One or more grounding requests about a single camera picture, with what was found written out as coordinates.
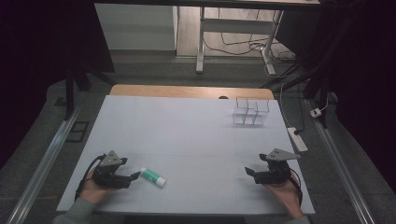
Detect green and white glue stick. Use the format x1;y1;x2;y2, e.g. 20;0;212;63
138;166;168;189

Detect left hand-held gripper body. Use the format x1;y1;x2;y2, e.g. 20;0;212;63
92;150;132;189

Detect person's left hand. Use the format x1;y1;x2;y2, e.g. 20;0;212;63
78;169;117;205

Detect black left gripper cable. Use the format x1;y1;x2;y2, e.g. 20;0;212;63
74;153;108;202

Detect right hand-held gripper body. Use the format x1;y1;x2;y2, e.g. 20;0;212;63
253;147;303;186

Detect aluminium rail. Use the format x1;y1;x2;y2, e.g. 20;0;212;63
305;98;377;224
5;104;83;224

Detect clear acrylic compartment organizer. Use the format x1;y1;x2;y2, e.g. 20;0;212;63
231;96;271;127

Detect person's right hand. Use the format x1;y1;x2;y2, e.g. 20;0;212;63
263;172;304;218

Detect black floor cables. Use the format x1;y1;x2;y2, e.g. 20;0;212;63
203;7;297;78

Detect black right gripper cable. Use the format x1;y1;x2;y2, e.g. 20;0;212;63
289;167;304;207

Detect white cabinet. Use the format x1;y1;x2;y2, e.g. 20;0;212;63
93;3;179;51

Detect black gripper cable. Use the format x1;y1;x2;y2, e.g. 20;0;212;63
289;167;304;207
74;153;108;202

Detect black floor plate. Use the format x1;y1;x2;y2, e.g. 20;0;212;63
65;120;91;144

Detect black stand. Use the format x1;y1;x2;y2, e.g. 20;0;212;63
63;60;118;121
260;55;335;130

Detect white desk frame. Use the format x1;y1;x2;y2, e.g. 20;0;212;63
195;5;285;77

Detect white power strip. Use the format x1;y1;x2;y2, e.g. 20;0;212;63
286;126;309;153

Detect black curtain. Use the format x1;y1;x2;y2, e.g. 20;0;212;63
275;0;396;194
0;0;116;171

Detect white power strip cable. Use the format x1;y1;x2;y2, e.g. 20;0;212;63
278;81;292;129

